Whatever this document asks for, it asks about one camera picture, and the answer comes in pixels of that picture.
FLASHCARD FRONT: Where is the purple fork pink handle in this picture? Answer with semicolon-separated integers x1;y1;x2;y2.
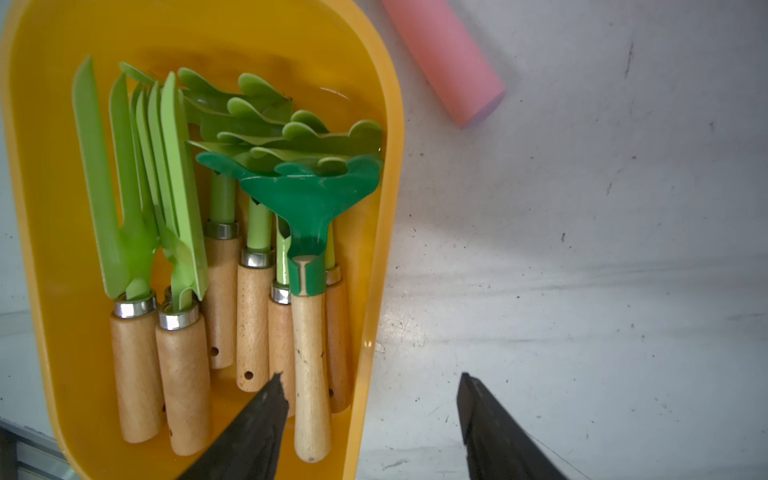
383;0;506;128

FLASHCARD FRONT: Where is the metal base rail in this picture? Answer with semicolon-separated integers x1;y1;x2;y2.
1;419;80;479

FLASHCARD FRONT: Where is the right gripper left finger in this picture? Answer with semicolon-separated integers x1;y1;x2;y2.
180;373;289;480

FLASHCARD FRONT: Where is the dark green small rake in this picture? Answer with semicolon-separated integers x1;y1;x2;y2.
196;152;383;463

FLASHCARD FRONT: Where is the green fork wooden handle long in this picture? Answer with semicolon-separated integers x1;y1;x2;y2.
134;73;212;456

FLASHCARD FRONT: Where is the green rake wooden handle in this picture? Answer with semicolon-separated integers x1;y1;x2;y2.
198;111;383;413
118;61;295;370
184;89;305;392

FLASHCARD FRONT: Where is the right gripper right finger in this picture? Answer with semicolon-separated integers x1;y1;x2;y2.
457;372;565;480

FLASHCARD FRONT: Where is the yellow plastic storage box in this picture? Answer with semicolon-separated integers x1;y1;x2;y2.
1;1;405;479

